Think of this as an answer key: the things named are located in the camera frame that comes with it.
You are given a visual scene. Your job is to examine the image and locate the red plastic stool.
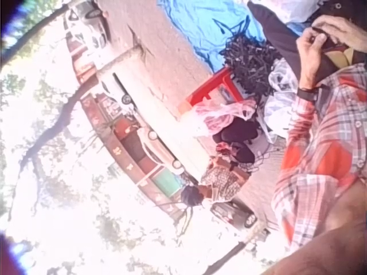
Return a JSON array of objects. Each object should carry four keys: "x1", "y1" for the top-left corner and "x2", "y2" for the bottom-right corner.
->
[{"x1": 177, "y1": 67, "x2": 244, "y2": 115}]

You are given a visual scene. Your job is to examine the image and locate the black wrist band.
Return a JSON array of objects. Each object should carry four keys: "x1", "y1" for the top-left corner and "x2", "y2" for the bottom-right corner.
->
[{"x1": 296, "y1": 87, "x2": 319, "y2": 102}]

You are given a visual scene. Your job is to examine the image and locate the dark grey car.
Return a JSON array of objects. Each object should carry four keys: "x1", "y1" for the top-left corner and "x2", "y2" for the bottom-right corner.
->
[{"x1": 210, "y1": 197, "x2": 258, "y2": 230}]

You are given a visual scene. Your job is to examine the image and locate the clear plastic bag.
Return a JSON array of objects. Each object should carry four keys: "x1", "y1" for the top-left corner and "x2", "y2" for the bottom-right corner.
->
[{"x1": 263, "y1": 58, "x2": 302, "y2": 144}]

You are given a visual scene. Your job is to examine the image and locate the person's right hand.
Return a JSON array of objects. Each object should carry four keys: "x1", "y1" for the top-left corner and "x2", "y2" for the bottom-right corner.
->
[{"x1": 311, "y1": 14, "x2": 367, "y2": 54}]

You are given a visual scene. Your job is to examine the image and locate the heap of black strap pieces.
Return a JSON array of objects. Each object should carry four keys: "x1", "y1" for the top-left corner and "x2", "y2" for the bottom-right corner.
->
[{"x1": 219, "y1": 36, "x2": 284, "y2": 100}]

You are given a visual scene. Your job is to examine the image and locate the red boundary wall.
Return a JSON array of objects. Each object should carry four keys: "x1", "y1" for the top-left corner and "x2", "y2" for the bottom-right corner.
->
[{"x1": 65, "y1": 37, "x2": 198, "y2": 220}]

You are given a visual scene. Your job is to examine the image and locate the person's left hand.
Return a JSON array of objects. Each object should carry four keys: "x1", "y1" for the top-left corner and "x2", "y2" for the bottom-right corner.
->
[{"x1": 296, "y1": 28, "x2": 331, "y2": 89}]

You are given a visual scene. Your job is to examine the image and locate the tree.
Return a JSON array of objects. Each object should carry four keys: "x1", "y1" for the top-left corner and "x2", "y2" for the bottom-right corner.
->
[{"x1": 15, "y1": 81, "x2": 100, "y2": 175}]

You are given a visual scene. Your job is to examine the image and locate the tan leather piece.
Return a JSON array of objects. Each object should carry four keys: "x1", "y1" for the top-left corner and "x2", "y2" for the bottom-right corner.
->
[{"x1": 323, "y1": 47, "x2": 356, "y2": 69}]

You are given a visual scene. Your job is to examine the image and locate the blue tarp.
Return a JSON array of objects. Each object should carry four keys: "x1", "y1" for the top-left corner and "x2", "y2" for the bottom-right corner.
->
[{"x1": 159, "y1": 0, "x2": 302, "y2": 74}]

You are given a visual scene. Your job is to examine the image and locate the green gate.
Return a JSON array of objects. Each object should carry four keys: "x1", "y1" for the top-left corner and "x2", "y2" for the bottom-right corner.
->
[{"x1": 151, "y1": 168, "x2": 182, "y2": 196}]

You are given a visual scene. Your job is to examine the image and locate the white car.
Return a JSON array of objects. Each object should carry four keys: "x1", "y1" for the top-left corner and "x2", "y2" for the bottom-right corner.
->
[
  {"x1": 63, "y1": 0, "x2": 112, "y2": 53},
  {"x1": 137, "y1": 125, "x2": 186, "y2": 176},
  {"x1": 100, "y1": 73, "x2": 138, "y2": 113}
]

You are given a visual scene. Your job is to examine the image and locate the pink striped plastic bag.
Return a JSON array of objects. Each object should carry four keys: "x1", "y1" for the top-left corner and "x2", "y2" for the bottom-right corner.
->
[{"x1": 183, "y1": 99, "x2": 256, "y2": 139}]

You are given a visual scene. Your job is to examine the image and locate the white plastic sack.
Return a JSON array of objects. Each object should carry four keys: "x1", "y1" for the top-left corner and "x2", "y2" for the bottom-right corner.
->
[{"x1": 275, "y1": 0, "x2": 335, "y2": 24}]

